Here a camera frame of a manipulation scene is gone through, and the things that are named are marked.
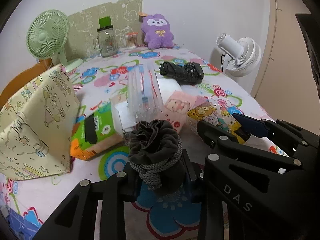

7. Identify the yellow cartoon fabric storage box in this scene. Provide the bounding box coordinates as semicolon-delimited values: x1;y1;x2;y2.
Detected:
0;64;80;180

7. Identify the white cotton pad pack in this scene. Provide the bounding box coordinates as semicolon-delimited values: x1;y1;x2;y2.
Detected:
111;78;182;133

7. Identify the clear plastic packet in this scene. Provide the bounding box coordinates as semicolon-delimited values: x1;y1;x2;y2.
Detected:
127;64;163;122

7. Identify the white standing fan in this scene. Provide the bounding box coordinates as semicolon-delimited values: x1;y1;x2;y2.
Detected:
216;33;262;77

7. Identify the glass mason jar mug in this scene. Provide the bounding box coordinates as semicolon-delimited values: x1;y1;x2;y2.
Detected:
97;16;118;57

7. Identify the black plastic bag bundle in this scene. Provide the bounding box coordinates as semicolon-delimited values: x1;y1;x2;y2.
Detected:
159;61;204;85

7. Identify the yellow bear cartoon pack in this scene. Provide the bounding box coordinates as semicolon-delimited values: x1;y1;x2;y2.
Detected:
187;101;251;144

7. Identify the pink baby tissue pack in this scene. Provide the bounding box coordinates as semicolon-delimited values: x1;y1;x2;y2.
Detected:
155;90;207;133

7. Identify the green desk fan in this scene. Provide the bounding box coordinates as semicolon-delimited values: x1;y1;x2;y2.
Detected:
26;9;84;73

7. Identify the green orange tissue pack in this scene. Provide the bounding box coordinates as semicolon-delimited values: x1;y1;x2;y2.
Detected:
70;103;123;160

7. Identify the floral tablecloth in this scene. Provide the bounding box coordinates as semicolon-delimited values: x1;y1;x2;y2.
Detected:
1;49;289;239

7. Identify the small toothpick jar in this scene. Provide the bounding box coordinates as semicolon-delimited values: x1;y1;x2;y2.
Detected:
125;32;138;49

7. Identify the purple plush bunny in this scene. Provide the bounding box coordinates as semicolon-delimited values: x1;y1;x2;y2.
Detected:
141;14;174;49

